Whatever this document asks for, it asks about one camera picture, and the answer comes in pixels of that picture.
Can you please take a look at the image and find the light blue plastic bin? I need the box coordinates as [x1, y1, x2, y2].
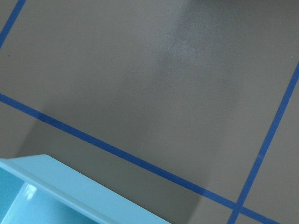
[0, 154, 165, 224]

